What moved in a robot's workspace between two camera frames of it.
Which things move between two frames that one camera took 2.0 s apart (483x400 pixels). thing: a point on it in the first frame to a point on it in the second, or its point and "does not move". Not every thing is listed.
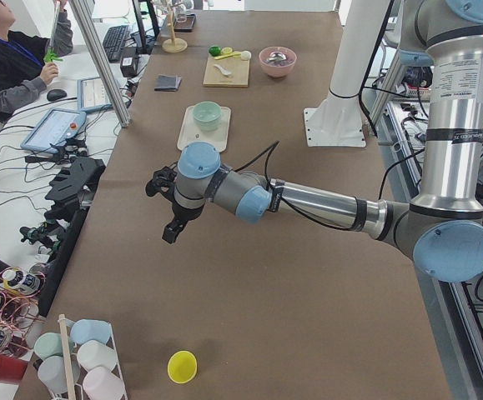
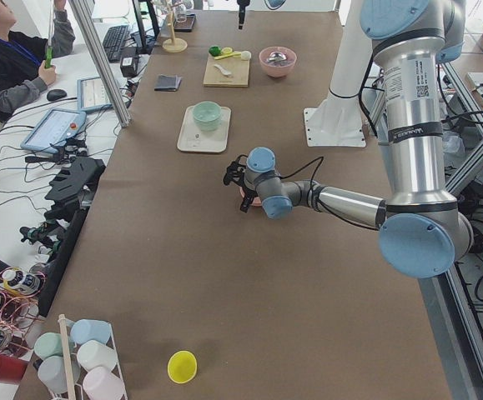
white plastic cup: x=93 y=354 does not move
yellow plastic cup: x=182 y=367 does not move
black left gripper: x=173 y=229 to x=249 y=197
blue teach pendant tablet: x=57 y=126 does not move
